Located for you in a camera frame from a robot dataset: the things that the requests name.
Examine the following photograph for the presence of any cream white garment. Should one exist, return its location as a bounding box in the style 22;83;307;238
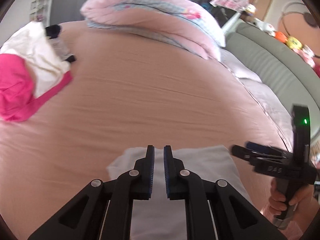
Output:
0;21;72;98

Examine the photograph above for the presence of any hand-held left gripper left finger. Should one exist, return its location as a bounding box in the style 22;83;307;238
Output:
27;145;155;240

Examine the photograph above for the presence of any orange plush toy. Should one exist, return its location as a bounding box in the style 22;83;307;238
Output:
274;31;288;43

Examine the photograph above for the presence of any white purple plush toy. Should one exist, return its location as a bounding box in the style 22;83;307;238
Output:
243;3;258;16

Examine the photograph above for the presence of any person's right hand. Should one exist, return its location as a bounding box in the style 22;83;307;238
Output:
268;180;315;212

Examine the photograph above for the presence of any white dog plush toy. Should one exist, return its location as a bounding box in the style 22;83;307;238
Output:
256;20;276;36

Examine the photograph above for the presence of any green padded headboard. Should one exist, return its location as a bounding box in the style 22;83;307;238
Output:
224;21;320;142

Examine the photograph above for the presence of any white storage rack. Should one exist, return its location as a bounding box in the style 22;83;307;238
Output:
29;0;48;22

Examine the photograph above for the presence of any pink rabbit plush toy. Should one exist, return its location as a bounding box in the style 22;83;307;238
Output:
293;49;316;68

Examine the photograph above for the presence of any hanging pink printed garment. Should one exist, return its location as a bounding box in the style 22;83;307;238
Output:
209;0;250;12

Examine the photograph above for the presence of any light blue navy-collar shirt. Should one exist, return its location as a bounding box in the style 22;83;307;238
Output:
107;144;253;240

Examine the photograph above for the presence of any yellow sponge plush toy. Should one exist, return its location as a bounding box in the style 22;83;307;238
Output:
287;37;304;51

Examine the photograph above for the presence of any grey door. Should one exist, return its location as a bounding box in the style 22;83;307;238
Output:
49;0;95;26

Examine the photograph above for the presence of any dark navy garment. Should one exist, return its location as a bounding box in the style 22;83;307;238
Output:
45;24;62;39

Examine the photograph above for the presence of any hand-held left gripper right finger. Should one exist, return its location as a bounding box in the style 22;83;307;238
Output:
164;145;288;240

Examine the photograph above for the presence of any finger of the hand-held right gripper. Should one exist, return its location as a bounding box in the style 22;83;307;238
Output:
246;141;292;158
231;145;293;167

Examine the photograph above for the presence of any folded pink checked quilt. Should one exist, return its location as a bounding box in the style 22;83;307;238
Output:
79;0;226;61

